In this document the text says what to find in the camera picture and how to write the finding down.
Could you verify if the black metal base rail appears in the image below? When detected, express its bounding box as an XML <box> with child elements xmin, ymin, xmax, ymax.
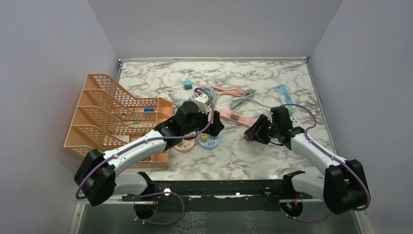
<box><xmin>77</xmin><ymin>179</ymin><xmax>314</xmax><ymax>212</ymax></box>

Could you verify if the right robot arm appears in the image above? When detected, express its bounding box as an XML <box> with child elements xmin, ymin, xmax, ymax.
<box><xmin>244</xmin><ymin>105</ymin><xmax>371</xmax><ymax>215</ymax></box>

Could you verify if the yellow charger cube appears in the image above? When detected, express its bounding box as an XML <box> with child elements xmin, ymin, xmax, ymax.
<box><xmin>200</xmin><ymin>133</ymin><xmax>208</xmax><ymax>142</ymax></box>

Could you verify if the grey bundled cable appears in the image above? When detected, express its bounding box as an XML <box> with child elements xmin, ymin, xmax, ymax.
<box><xmin>229</xmin><ymin>89</ymin><xmax>275</xmax><ymax>112</ymax></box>

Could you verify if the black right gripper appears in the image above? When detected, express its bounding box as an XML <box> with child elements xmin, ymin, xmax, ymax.
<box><xmin>245</xmin><ymin>114</ymin><xmax>280</xmax><ymax>144</ymax></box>

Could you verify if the orange plastic desk organizer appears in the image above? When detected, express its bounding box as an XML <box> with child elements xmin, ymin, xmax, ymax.
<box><xmin>64</xmin><ymin>74</ymin><xmax>173</xmax><ymax>158</ymax></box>

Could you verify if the pink round power socket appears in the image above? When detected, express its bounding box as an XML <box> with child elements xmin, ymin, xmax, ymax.
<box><xmin>174</xmin><ymin>139</ymin><xmax>196</xmax><ymax>153</ymax></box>

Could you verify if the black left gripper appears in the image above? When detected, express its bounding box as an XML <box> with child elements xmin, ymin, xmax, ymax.
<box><xmin>183</xmin><ymin>106</ymin><xmax>224</xmax><ymax>137</ymax></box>

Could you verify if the blue round power socket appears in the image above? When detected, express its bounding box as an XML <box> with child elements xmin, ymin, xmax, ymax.
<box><xmin>196</xmin><ymin>134</ymin><xmax>222</xmax><ymax>150</ymax></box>

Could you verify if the blue coiled cable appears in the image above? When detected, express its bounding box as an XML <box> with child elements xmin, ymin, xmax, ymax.
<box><xmin>193</xmin><ymin>86</ymin><xmax>216</xmax><ymax>107</ymax></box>

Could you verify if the pink charger cube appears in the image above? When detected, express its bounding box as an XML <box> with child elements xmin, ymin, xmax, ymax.
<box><xmin>230</xmin><ymin>110</ymin><xmax>240</xmax><ymax>121</ymax></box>

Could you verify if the pink power strip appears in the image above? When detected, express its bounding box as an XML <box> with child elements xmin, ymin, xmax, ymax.
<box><xmin>220</xmin><ymin>109</ymin><xmax>257</xmax><ymax>128</ymax></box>

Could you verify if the pink strip cable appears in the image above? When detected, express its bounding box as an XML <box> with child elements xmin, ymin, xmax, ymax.
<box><xmin>206</xmin><ymin>86</ymin><xmax>243</xmax><ymax>107</ymax></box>

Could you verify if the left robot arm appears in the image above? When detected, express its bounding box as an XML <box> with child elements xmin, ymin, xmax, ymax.
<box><xmin>74</xmin><ymin>101</ymin><xmax>224</xmax><ymax>206</ymax></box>

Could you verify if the teal charger cube far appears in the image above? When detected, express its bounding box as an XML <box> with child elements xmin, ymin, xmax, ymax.
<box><xmin>183</xmin><ymin>80</ymin><xmax>192</xmax><ymax>90</ymax></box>

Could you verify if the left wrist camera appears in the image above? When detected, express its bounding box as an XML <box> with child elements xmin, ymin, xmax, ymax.
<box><xmin>193</xmin><ymin>94</ymin><xmax>211</xmax><ymax>114</ymax></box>

